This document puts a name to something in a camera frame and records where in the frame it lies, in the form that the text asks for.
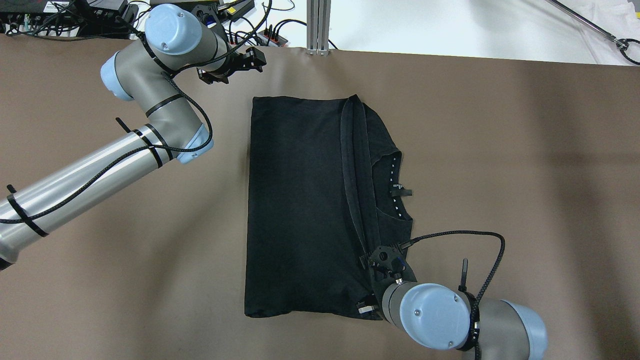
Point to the black power adapter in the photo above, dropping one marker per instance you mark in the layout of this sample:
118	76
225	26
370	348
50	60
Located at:
236	9

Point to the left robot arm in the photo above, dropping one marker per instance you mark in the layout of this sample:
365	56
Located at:
177	128

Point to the aluminium frame cage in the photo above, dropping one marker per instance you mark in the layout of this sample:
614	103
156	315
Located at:
318	26

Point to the black graphic t-shirt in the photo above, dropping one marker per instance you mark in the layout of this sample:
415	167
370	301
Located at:
324	189

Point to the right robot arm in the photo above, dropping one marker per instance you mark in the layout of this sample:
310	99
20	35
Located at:
440	318

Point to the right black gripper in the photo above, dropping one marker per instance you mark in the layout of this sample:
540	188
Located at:
366	308

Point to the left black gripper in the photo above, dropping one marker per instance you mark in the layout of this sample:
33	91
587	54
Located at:
239	62

